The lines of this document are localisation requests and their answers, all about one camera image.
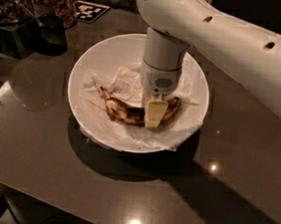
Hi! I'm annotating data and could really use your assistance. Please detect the white paper towel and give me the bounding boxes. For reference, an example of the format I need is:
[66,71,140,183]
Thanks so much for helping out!
[74,41,210,155]

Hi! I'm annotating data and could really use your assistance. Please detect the black white marker tag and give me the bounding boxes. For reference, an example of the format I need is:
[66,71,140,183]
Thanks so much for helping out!
[75,0,110,24]

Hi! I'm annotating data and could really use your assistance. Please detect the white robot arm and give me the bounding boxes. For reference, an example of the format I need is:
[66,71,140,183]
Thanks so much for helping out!
[137,0,281,118]

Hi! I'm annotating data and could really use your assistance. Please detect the black scoop cup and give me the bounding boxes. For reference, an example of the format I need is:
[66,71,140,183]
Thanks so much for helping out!
[35,15,68,56]

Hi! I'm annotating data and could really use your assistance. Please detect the white round bowl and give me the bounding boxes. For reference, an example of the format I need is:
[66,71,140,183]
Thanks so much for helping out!
[61,26,216,161]

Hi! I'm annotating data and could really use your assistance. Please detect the spotted brown banana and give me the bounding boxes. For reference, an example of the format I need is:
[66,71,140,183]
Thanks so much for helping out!
[100,86,181,125]

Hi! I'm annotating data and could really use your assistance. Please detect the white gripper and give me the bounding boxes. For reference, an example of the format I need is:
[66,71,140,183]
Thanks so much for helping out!
[140,62,182,128]

